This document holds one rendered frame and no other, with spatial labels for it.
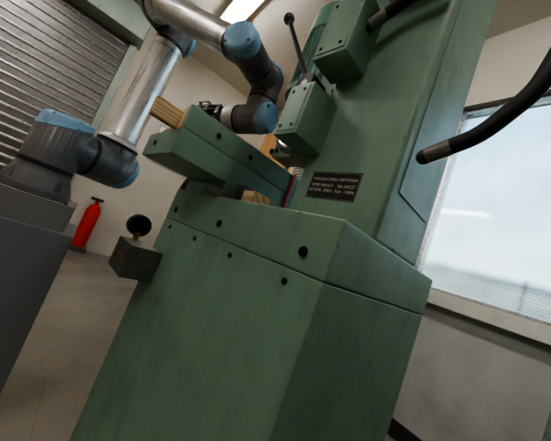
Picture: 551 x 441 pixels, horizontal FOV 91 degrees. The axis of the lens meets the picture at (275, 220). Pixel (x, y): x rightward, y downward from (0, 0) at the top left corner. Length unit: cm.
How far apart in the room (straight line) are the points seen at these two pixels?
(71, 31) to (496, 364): 434
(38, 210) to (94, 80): 284
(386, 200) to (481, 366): 143
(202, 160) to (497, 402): 167
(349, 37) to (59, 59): 342
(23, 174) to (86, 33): 298
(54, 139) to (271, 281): 86
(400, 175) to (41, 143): 100
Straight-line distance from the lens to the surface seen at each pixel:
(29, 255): 105
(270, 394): 42
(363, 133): 59
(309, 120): 59
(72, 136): 111
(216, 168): 65
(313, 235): 40
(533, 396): 179
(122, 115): 123
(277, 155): 85
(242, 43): 82
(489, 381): 182
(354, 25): 69
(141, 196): 370
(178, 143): 62
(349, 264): 41
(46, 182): 109
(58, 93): 376
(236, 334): 47
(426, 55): 65
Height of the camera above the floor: 72
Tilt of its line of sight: 7 degrees up
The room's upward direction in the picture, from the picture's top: 21 degrees clockwise
